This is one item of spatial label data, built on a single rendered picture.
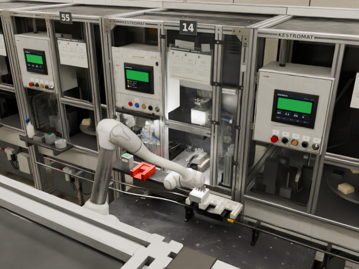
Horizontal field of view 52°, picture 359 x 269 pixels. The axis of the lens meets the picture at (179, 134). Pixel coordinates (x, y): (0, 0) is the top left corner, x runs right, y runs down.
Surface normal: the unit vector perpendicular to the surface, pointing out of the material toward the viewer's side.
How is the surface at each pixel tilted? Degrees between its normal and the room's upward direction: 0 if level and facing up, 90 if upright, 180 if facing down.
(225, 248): 0
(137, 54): 90
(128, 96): 90
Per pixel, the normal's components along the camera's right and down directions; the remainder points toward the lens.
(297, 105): -0.50, 0.36
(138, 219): 0.00, -0.91
